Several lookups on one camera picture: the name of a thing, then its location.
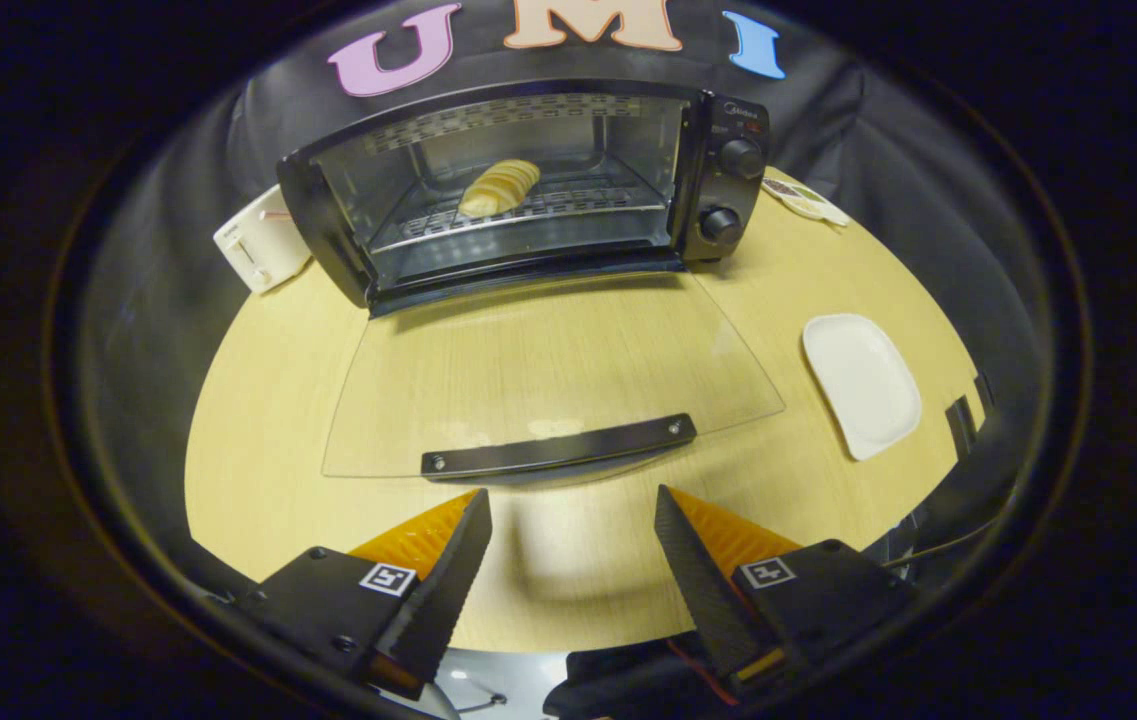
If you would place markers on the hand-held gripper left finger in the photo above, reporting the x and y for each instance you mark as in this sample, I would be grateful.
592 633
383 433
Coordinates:
443 590

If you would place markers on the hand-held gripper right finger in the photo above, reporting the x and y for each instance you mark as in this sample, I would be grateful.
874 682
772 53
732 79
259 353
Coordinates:
698 590

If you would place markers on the black toaster oven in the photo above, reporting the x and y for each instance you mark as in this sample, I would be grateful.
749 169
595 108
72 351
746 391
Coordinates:
728 200

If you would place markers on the yellow sliced bread roll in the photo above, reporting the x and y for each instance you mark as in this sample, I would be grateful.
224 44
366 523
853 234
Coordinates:
500 186

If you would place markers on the white pop-up toaster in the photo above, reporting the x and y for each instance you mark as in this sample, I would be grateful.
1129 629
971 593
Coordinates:
258 245

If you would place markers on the dark cloth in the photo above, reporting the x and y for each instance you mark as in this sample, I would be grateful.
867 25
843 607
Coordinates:
618 685

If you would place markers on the white square plate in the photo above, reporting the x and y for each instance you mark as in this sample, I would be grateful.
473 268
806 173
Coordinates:
863 385

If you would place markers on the black table clamp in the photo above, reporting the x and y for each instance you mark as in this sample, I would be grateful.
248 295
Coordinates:
960 425

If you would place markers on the black backdrop cloth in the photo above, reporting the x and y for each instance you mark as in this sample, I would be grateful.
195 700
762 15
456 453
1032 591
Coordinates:
928 250

